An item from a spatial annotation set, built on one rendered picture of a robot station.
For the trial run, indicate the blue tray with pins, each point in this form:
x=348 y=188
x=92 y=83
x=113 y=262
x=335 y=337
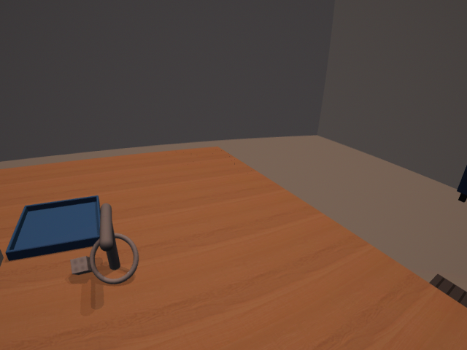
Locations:
x=56 y=226

